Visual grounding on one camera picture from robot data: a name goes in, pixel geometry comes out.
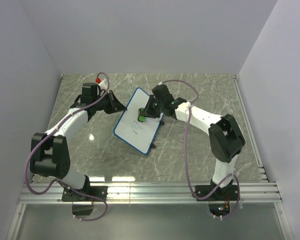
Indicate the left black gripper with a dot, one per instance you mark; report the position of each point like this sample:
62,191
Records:
115,106

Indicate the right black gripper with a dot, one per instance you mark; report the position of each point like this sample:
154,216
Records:
148,108

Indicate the green whiteboard eraser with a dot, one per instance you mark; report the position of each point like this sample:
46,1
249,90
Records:
141,115

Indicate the blue framed whiteboard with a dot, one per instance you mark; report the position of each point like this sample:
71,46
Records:
137,134

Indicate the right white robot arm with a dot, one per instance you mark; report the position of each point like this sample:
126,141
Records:
225,136

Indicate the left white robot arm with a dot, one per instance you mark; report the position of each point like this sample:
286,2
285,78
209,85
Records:
50,157

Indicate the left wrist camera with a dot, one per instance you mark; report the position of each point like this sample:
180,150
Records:
103,83

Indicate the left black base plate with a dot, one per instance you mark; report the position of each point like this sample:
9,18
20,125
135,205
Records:
95,191

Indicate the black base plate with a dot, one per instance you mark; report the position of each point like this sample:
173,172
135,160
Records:
230,192
95,191

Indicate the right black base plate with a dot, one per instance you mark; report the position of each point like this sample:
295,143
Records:
230,192

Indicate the aluminium rail frame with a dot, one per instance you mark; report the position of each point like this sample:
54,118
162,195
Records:
147,195

